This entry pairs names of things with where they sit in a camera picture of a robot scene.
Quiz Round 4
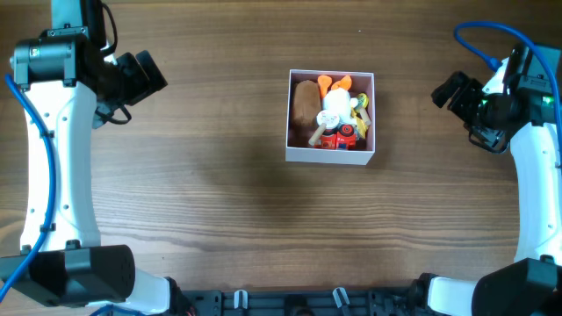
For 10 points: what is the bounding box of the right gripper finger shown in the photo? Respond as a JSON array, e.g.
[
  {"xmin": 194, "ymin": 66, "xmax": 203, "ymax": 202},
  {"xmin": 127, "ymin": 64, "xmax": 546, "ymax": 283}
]
[
  {"xmin": 448, "ymin": 79, "xmax": 483, "ymax": 126},
  {"xmin": 431, "ymin": 71, "xmax": 469, "ymax": 108}
]

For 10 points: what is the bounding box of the yellow wooden rattle drum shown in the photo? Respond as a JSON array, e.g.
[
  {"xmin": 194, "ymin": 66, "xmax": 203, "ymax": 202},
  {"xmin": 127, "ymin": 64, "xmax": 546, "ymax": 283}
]
[{"xmin": 351, "ymin": 93, "xmax": 371, "ymax": 126}]

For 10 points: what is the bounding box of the white duck plush toy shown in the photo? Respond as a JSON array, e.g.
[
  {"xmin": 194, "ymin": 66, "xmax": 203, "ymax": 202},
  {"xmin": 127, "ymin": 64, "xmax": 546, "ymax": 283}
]
[{"xmin": 317, "ymin": 75, "xmax": 370, "ymax": 139}]

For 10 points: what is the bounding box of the red toy car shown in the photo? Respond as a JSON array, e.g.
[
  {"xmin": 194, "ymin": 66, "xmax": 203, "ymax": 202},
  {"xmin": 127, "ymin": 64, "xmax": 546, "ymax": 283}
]
[{"xmin": 316, "ymin": 125, "xmax": 357, "ymax": 150}]

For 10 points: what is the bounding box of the white wooden rattle drum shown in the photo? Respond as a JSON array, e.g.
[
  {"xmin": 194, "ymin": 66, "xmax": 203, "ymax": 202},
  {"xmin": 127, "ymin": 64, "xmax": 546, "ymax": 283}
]
[{"xmin": 308, "ymin": 110, "xmax": 341, "ymax": 147}]

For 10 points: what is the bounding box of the brown plush toy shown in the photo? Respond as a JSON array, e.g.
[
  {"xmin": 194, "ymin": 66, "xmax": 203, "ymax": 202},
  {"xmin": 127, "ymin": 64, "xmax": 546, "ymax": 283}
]
[{"xmin": 291, "ymin": 80, "xmax": 321, "ymax": 127}]

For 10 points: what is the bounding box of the pink box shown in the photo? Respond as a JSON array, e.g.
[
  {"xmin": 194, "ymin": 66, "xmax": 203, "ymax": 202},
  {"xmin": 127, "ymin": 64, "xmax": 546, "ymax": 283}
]
[{"xmin": 285, "ymin": 69, "xmax": 376, "ymax": 165}]

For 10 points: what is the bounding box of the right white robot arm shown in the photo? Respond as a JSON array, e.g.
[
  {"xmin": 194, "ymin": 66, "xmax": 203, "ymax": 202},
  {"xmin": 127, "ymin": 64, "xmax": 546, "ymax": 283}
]
[{"xmin": 407, "ymin": 43, "xmax": 561, "ymax": 315}]

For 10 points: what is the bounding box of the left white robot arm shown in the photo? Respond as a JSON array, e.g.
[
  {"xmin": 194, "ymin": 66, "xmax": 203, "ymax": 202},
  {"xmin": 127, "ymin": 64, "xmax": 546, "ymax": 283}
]
[{"xmin": 1, "ymin": 1, "xmax": 175, "ymax": 315}]

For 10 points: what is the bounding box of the left blue cable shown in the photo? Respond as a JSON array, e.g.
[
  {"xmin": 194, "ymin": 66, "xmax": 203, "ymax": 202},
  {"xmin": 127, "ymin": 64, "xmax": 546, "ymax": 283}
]
[{"xmin": 0, "ymin": 73, "xmax": 58, "ymax": 304}]

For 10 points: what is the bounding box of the black mounting rail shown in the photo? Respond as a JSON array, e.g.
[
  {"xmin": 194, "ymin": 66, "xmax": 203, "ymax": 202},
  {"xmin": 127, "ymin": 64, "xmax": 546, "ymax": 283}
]
[{"xmin": 184, "ymin": 287, "xmax": 427, "ymax": 316}]

